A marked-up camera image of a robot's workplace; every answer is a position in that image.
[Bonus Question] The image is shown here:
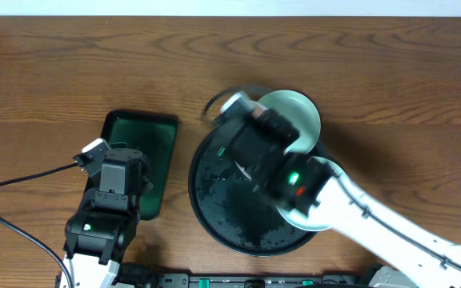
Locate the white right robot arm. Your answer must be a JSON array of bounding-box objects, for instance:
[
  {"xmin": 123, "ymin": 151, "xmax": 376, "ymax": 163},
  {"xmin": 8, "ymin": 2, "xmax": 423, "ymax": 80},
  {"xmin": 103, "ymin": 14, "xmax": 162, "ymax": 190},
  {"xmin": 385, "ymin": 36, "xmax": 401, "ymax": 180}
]
[{"xmin": 214, "ymin": 109, "xmax": 461, "ymax": 287}]

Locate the white round plate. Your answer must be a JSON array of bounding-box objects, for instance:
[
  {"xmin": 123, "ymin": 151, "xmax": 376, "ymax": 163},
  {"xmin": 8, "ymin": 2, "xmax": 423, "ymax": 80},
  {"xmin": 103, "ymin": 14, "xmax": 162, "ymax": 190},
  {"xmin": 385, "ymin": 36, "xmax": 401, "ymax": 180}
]
[{"xmin": 235, "ymin": 161, "xmax": 252, "ymax": 181}]

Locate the dark green rectangular water tray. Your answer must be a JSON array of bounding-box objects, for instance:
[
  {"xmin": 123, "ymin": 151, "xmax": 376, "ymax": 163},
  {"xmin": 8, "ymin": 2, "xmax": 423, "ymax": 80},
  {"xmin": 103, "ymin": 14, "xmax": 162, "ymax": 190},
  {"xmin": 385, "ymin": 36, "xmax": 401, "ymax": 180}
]
[{"xmin": 101, "ymin": 110, "xmax": 178, "ymax": 221}]

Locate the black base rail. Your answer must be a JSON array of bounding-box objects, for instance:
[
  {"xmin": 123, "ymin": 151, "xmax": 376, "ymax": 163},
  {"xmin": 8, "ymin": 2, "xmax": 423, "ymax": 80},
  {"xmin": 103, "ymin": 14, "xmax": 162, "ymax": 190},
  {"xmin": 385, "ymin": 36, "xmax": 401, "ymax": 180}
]
[{"xmin": 115, "ymin": 274, "xmax": 367, "ymax": 288}]

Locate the round black tray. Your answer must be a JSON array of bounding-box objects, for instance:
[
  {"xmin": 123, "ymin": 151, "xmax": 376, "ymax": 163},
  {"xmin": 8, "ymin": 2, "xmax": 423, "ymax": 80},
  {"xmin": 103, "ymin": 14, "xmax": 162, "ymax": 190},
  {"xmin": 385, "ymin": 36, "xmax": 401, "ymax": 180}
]
[{"xmin": 188, "ymin": 132, "xmax": 316, "ymax": 257}]

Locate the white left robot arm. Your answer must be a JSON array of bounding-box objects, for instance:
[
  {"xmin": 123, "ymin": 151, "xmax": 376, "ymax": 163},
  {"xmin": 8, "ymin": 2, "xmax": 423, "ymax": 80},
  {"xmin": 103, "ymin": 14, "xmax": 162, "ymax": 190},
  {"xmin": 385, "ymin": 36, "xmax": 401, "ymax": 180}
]
[{"xmin": 56, "ymin": 148, "xmax": 150, "ymax": 287}]

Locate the mint plate with green stain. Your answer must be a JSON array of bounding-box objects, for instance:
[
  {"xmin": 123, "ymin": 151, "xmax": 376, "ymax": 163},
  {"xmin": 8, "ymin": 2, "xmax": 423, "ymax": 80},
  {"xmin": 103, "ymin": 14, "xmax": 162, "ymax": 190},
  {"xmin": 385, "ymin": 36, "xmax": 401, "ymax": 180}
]
[{"xmin": 277, "ymin": 156, "xmax": 344, "ymax": 232}]

